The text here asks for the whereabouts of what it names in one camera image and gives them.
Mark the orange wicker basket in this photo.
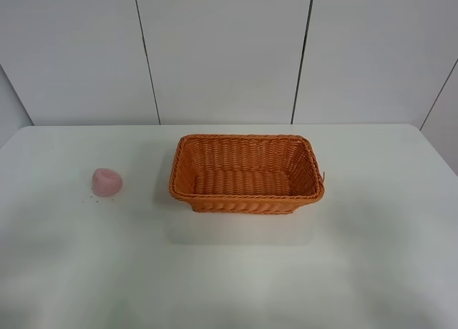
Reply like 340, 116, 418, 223
169, 134, 325, 215

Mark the pink peach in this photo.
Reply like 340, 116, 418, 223
92, 168, 122, 197

